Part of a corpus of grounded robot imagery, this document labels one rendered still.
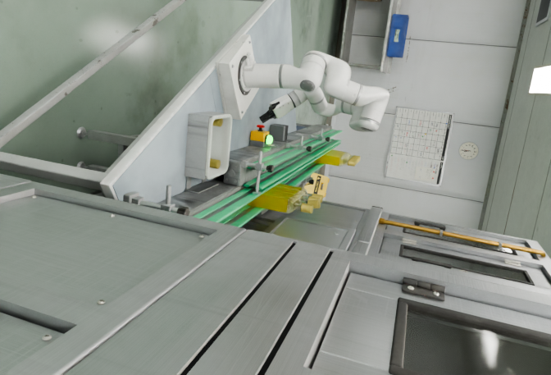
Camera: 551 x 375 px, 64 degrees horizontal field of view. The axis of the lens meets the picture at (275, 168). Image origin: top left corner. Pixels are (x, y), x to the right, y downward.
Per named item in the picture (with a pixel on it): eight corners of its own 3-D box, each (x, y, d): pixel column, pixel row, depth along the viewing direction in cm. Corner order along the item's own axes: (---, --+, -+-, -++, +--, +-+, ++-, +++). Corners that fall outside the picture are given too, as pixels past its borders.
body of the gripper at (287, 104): (291, 99, 216) (271, 112, 216) (287, 89, 207) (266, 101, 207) (299, 110, 213) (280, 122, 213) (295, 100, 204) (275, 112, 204)
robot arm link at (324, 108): (340, 104, 190) (302, 96, 202) (348, 124, 199) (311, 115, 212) (350, 90, 193) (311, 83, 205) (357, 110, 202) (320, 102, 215)
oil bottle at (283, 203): (242, 204, 178) (293, 214, 172) (243, 190, 177) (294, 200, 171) (248, 201, 184) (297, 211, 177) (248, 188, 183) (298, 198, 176)
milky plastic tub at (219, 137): (184, 176, 155) (207, 180, 152) (188, 112, 150) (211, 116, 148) (207, 168, 171) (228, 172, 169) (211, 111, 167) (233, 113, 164)
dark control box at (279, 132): (267, 139, 236) (282, 141, 233) (269, 124, 234) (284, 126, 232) (272, 137, 243) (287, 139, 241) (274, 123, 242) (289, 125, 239)
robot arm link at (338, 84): (359, 93, 165) (364, 66, 174) (300, 71, 163) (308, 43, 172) (349, 109, 173) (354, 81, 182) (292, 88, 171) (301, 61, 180)
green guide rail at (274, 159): (244, 167, 173) (263, 171, 170) (244, 165, 172) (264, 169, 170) (332, 130, 336) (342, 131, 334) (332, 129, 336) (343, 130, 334)
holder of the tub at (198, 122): (183, 190, 156) (202, 194, 154) (188, 113, 151) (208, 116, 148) (205, 181, 172) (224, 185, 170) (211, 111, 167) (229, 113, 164)
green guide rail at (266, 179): (243, 186, 174) (261, 189, 172) (243, 184, 174) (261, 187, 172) (330, 139, 338) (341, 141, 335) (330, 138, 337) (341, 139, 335)
